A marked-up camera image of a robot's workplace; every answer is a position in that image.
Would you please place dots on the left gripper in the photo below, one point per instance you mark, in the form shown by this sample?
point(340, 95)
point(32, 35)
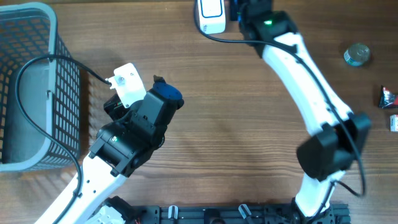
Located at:
point(114, 106)

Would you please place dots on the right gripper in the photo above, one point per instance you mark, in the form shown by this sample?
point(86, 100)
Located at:
point(237, 10)

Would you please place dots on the round tin can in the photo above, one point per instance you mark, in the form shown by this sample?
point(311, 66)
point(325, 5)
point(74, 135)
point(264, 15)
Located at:
point(357, 54)

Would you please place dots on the black red snack packet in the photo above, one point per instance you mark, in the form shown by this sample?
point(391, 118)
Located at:
point(388, 100)

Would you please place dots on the red white snack packet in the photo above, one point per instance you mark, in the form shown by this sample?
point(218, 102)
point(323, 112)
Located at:
point(394, 123)

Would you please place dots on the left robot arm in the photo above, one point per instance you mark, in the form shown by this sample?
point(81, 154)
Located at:
point(120, 148)

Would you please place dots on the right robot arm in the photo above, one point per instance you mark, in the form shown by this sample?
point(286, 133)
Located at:
point(337, 135)

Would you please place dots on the white barcode scanner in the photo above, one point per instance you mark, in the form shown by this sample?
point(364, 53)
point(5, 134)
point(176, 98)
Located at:
point(212, 16)

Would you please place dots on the grey plastic mesh basket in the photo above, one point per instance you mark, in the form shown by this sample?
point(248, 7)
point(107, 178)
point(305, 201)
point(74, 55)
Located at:
point(50, 91)

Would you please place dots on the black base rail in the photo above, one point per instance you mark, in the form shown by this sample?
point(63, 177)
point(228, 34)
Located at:
point(262, 214)

